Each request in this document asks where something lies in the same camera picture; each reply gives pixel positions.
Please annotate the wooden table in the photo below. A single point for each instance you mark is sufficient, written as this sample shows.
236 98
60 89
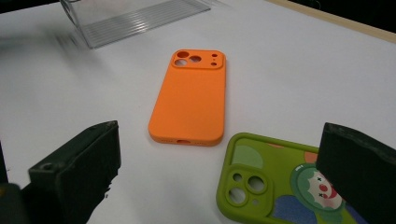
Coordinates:
342 21

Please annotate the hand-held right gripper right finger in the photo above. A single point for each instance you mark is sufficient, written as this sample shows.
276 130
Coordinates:
361 168

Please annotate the clear ribbed plastic holder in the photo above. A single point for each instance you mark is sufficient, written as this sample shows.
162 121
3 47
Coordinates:
137 21

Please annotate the orange phone case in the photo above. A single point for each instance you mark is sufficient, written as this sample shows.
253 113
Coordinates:
191 102

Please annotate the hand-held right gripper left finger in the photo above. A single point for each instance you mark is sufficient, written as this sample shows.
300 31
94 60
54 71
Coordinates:
77 168

